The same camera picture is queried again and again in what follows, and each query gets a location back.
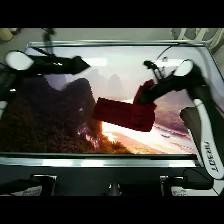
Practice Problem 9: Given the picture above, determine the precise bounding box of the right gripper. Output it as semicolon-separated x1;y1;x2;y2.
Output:
137;85;159;105

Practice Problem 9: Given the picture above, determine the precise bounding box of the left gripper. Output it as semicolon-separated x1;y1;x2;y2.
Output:
69;55;92;76

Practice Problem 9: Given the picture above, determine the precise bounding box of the red garment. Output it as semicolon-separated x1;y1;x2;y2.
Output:
91;79;158;133

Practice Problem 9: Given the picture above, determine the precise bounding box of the black cable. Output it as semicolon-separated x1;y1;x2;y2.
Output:
155;43;208;66

